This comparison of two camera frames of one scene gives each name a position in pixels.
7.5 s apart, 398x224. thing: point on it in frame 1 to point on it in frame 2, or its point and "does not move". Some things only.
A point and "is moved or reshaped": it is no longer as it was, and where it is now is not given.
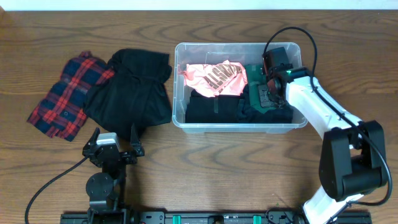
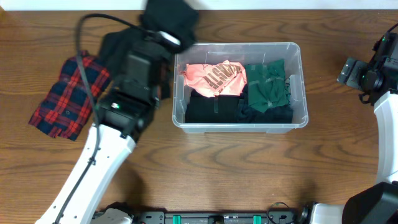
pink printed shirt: [215, 79] does not move
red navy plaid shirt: [61, 112] does not move
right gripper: [276, 104] to [360, 68]
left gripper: [135, 144] to [162, 80]
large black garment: [138, 93] is moved or reshaped
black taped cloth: [222, 109] does not move
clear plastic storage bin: [216, 88] does not move
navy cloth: [247, 113] does not move
